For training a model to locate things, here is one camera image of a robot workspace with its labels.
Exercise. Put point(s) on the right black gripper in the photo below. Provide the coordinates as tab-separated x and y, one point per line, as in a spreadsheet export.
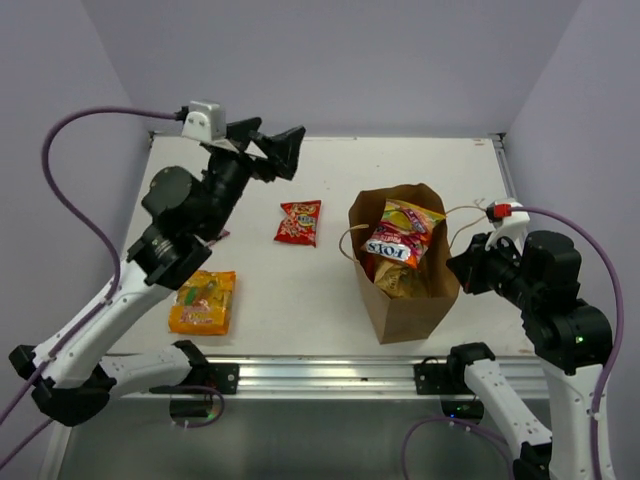
468	266

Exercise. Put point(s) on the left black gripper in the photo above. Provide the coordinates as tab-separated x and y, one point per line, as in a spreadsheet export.
284	149

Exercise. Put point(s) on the beige blue chips bag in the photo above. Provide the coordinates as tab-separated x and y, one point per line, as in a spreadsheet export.
400	281

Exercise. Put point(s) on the red Fox's candy bag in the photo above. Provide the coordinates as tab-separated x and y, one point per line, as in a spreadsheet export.
404	233

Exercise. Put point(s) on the brown paper bag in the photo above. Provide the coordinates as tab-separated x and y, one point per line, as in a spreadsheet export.
401	320

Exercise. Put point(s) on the small red snack bag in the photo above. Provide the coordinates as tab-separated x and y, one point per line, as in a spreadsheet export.
299	224

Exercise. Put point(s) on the cassava chips bag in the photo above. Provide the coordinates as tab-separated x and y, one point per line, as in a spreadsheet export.
369	266

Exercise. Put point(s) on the purple snack bag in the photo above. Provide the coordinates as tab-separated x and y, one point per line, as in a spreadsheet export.
222	235

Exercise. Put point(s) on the yellow gummy candy bag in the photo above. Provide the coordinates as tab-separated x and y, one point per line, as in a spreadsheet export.
203	305

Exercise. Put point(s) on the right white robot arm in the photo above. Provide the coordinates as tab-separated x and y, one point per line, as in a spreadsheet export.
572	339

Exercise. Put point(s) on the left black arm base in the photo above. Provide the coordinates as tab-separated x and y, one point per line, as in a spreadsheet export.
197	402

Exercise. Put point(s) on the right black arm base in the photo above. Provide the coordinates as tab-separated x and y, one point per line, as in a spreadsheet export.
433	378

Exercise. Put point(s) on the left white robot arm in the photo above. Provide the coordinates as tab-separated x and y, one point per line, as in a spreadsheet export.
71	376

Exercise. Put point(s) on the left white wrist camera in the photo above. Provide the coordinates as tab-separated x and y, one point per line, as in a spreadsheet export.
204	121

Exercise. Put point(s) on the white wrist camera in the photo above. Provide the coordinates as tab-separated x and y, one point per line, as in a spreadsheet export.
506	221
204	121

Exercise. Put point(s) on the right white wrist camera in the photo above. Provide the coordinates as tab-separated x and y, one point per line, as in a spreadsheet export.
506	221

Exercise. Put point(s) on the aluminium frame rail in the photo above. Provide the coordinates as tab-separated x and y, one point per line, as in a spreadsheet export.
323	377

